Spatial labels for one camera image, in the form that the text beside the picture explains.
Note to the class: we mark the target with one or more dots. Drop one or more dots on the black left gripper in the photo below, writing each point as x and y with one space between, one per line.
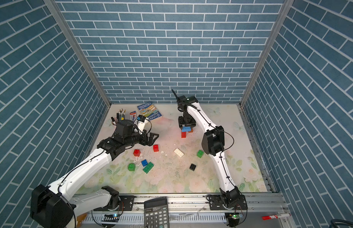
150 141

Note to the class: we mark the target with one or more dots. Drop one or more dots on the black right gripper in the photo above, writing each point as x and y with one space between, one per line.
181 124

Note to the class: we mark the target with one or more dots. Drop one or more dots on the light blue long lego brick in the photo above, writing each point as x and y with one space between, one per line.
186 129

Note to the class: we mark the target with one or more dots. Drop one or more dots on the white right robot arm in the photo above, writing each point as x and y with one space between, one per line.
213 144

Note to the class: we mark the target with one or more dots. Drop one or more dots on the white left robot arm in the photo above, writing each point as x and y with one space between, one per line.
79 173

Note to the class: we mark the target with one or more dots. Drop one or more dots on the blue small lego brick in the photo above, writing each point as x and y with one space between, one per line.
144 163

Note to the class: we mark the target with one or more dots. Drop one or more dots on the green long lego brick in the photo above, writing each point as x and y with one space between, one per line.
148 167

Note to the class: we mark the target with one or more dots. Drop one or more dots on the green square lego brick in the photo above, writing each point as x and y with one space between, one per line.
131 167

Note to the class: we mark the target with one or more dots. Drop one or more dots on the white flat lego plate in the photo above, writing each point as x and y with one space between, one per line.
178 152

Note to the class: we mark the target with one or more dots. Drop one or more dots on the green lego brick right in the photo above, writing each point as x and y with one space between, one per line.
200 153

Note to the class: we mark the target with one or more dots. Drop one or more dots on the black lego brick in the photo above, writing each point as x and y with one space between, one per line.
192 167

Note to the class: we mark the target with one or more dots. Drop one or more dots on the HB pencil box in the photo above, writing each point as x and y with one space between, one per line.
133 116

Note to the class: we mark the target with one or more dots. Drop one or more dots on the blue Treehouse paperback book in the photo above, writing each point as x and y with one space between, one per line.
149 111

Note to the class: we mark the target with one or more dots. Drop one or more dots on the bundle of pencils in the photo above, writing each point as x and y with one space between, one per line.
120 115

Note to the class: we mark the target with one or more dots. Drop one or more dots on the black calculator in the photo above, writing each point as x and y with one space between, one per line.
156 213

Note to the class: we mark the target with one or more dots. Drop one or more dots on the red white marker pen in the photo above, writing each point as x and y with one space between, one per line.
276 216

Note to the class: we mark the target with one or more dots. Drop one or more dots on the aluminium corner post right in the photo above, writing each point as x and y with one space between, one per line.
267 48

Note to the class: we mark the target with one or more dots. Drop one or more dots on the aluminium corner post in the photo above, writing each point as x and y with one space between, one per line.
267 48
59 18

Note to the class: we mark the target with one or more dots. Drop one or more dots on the aluminium corner post left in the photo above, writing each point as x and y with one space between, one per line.
59 18

